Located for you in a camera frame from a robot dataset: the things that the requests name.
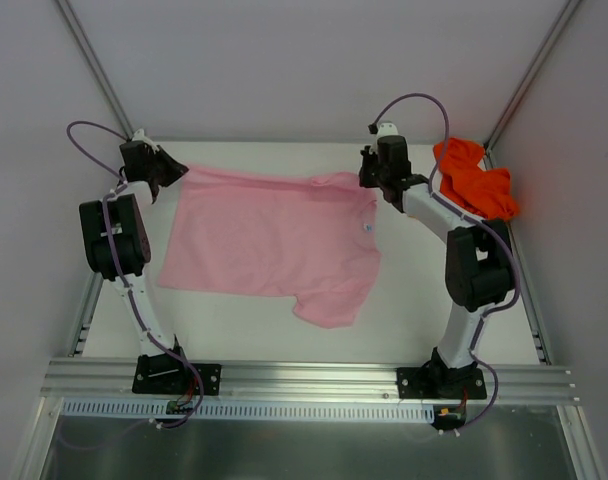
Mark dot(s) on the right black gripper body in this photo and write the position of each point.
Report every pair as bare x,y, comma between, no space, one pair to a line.
369,171

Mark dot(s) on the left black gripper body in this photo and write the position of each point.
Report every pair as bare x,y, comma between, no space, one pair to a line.
163,169

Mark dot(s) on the pink t shirt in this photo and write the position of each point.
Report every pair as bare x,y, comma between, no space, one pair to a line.
309,238

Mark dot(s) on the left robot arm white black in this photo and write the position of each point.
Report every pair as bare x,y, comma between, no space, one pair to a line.
117,246

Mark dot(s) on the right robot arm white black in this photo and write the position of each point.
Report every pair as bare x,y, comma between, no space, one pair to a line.
479,271

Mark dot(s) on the orange t shirt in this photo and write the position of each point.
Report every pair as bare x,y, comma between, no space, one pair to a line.
485,193

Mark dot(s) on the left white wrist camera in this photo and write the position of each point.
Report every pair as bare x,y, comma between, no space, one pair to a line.
140,136

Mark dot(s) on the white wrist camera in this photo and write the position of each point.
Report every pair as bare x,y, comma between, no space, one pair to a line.
140,136
382,129

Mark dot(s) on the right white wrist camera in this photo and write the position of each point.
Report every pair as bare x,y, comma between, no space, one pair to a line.
382,129

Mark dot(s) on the right aluminium frame post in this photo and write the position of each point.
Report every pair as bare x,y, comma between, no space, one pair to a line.
549,42

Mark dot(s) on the aluminium frame post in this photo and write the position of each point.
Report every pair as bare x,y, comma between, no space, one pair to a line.
549,42
85,48

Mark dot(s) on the left aluminium frame post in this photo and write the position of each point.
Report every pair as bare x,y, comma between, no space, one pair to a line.
85,48

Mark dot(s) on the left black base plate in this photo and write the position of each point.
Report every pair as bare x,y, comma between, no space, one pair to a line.
184,377

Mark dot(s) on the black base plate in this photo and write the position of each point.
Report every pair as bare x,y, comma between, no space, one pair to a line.
425,383
184,377

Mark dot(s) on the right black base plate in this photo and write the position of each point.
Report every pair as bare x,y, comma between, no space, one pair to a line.
425,383

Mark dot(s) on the aluminium mounting rail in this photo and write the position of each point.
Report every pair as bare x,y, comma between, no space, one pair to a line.
312,382

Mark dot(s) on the white slotted cable duct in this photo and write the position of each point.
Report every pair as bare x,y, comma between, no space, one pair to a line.
166,410

